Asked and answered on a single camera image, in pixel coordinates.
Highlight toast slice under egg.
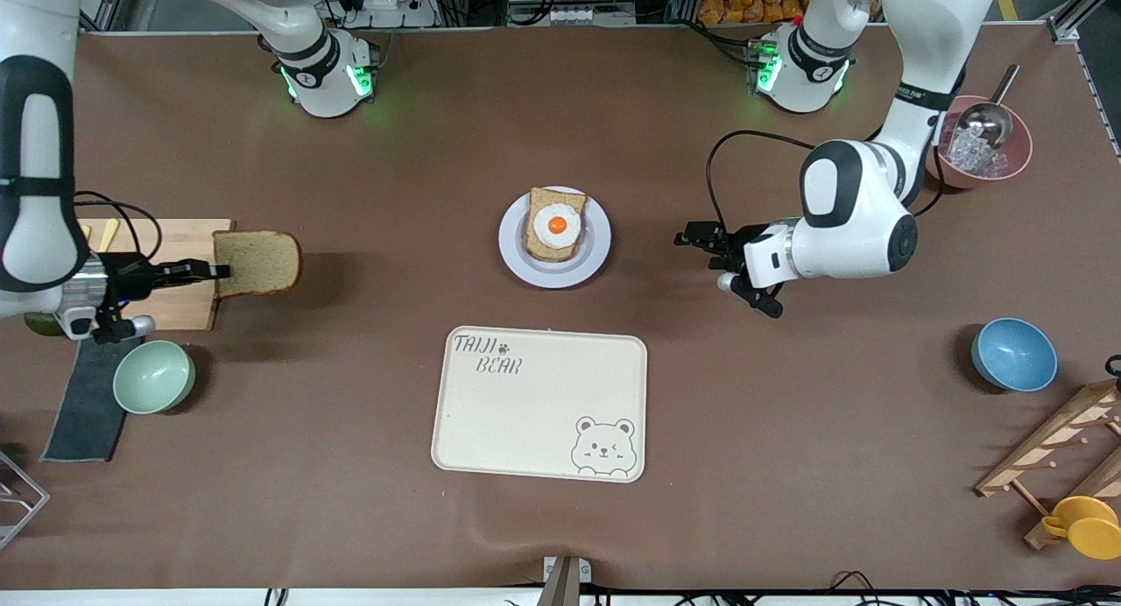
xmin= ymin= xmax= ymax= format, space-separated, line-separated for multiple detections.
xmin=524 ymin=187 xmax=589 ymax=264

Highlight metal wire rack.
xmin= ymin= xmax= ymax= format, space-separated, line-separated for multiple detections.
xmin=0 ymin=451 xmax=51 ymax=552

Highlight metal scoop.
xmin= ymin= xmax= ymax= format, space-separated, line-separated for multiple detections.
xmin=955 ymin=64 xmax=1022 ymax=150

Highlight long white power strip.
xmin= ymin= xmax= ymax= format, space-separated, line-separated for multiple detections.
xmin=508 ymin=4 xmax=636 ymax=27

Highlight cream tray with bear print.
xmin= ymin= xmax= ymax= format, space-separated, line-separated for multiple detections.
xmin=431 ymin=326 xmax=648 ymax=483

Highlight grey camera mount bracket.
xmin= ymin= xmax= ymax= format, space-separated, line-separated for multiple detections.
xmin=536 ymin=555 xmax=593 ymax=606

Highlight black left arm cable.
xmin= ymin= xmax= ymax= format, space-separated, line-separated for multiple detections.
xmin=706 ymin=130 xmax=821 ymax=232

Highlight clear ice cubes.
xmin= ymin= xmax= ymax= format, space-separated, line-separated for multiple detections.
xmin=944 ymin=129 xmax=1008 ymax=174

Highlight wooden cutting board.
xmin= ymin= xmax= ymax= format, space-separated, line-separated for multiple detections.
xmin=83 ymin=218 xmax=236 ymax=332

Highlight pink bowl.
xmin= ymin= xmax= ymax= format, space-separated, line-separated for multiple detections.
xmin=926 ymin=95 xmax=1033 ymax=190

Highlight pale lavender round plate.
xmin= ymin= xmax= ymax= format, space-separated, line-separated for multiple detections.
xmin=498 ymin=186 xmax=612 ymax=289

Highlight wooden cup rack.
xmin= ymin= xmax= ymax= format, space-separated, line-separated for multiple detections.
xmin=975 ymin=380 xmax=1121 ymax=551

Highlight blue bowl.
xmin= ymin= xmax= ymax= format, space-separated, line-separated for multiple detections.
xmin=970 ymin=317 xmax=1059 ymax=393

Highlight yellow cup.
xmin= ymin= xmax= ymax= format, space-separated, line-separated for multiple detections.
xmin=1040 ymin=496 xmax=1121 ymax=560

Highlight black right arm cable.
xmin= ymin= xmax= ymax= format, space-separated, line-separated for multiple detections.
xmin=74 ymin=191 xmax=164 ymax=262

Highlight fried egg toy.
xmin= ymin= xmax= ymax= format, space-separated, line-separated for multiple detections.
xmin=533 ymin=203 xmax=582 ymax=250

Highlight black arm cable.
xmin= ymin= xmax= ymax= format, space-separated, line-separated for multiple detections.
xmin=706 ymin=130 xmax=821 ymax=232
xmin=74 ymin=191 xmax=164 ymax=262

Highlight plain brown bread slice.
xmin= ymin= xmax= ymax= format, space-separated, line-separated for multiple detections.
xmin=213 ymin=230 xmax=303 ymax=299

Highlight mint green bowl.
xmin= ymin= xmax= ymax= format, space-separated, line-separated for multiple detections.
xmin=113 ymin=340 xmax=196 ymax=415

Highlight white power strip with plugs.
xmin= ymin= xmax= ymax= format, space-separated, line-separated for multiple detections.
xmin=337 ymin=0 xmax=439 ymax=27

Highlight dark grey cloth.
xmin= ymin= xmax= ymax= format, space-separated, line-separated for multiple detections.
xmin=41 ymin=336 xmax=145 ymax=463

